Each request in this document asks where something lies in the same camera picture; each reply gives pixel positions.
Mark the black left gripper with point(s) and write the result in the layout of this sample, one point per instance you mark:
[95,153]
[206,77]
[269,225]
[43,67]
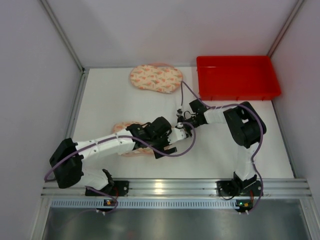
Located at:
[164,147]

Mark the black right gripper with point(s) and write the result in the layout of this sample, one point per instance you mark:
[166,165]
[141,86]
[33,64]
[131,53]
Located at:
[182,119]

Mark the floral mesh laundry bag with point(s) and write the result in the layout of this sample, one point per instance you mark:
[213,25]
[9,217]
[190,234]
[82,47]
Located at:
[161,78]

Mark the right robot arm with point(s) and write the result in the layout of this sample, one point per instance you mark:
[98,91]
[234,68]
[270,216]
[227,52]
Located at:
[246,128]

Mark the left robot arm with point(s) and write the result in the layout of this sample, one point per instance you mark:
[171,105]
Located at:
[72,162]

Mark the red plastic tray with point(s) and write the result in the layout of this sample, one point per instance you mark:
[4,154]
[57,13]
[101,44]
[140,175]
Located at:
[236,78]

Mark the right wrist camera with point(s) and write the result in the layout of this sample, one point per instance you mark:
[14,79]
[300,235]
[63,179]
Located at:
[180,116]

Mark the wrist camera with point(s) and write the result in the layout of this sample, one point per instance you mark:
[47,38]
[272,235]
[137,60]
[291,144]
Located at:
[178,134]
[180,116]

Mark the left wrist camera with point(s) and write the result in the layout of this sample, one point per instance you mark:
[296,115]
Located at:
[178,134]

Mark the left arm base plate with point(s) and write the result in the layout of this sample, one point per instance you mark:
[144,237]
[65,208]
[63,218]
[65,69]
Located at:
[117,188]

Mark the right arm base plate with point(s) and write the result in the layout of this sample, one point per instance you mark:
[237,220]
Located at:
[233,188]

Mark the aluminium front rail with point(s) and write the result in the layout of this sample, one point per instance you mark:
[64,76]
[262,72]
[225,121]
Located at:
[283,188]

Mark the slotted cable duct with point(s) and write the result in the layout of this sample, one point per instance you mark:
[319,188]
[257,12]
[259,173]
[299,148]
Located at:
[136,203]

